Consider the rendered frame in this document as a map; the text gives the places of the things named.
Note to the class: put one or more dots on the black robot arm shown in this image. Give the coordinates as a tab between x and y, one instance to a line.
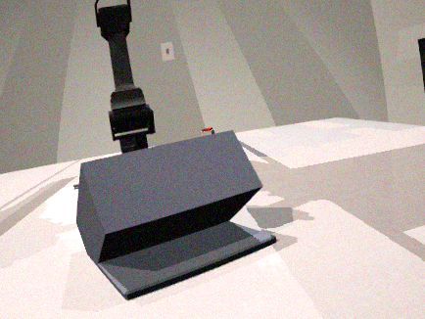
129	110

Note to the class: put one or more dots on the red square peg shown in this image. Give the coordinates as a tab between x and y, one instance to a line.
207	131

